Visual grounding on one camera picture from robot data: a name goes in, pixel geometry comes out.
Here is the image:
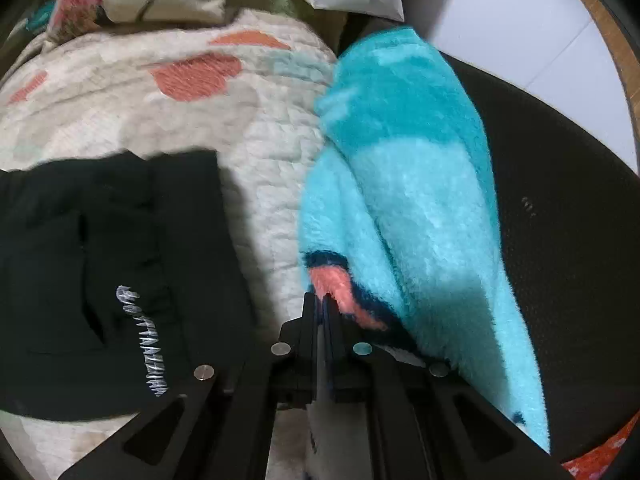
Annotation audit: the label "dark cloth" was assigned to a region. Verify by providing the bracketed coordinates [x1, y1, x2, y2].
[443, 55, 640, 463]

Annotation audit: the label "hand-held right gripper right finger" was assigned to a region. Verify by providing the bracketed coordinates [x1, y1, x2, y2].
[320, 294, 576, 480]

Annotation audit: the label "turquoise fleece blanket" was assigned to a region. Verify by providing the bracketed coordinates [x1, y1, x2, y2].
[298, 25, 552, 457]

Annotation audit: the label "black pants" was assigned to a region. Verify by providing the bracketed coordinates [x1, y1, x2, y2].
[0, 149, 255, 422]

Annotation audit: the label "cream quilted bedspread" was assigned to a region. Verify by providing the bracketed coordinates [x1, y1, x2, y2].
[0, 9, 337, 480]

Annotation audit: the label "orange patterned cloth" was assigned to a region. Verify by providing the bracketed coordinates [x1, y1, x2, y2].
[561, 425, 632, 480]

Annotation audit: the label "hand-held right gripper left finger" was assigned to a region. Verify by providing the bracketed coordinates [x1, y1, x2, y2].
[59, 292, 319, 480]

